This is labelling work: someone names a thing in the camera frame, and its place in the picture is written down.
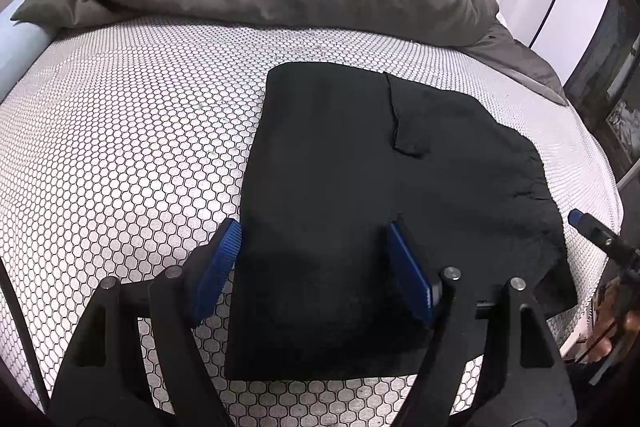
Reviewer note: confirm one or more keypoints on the light blue pillow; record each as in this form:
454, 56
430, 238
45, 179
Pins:
20, 52

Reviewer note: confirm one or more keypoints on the dark glass cabinet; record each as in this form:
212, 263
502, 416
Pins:
610, 57

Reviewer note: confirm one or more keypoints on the white wardrobe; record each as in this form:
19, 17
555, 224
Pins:
580, 7

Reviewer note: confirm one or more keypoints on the person's right hand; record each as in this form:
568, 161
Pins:
602, 347

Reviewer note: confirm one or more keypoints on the bed with white honeycomb mattress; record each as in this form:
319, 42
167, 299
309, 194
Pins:
125, 132

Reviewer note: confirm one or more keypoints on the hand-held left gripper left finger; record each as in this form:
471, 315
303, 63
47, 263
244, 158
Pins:
220, 269

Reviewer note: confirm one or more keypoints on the black pants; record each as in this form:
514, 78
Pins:
350, 182

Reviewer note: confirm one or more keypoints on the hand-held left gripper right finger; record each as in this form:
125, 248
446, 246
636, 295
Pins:
410, 272

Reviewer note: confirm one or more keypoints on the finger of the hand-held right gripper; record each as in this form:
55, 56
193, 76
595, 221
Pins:
592, 229

